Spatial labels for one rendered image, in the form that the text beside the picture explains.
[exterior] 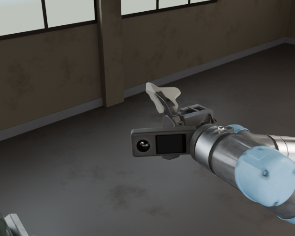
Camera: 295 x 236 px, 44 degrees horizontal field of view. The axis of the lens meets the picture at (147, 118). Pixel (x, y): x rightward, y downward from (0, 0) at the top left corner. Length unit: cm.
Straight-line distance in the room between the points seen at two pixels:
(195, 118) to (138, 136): 11
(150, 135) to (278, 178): 23
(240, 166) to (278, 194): 6
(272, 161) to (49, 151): 362
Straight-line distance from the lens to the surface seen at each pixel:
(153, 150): 63
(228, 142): 55
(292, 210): 61
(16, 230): 185
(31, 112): 445
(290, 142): 75
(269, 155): 51
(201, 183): 347
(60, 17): 432
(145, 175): 354
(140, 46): 514
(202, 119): 68
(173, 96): 72
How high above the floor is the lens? 208
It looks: 27 degrees down
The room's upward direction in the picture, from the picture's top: straight up
